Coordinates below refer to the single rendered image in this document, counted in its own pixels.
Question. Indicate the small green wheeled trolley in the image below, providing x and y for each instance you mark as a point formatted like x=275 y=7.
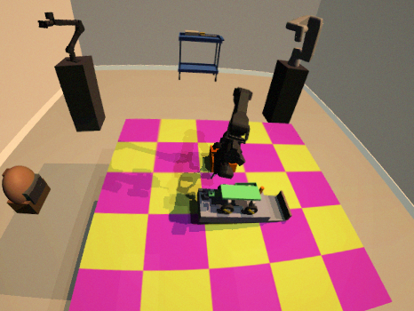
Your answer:
x=230 y=192

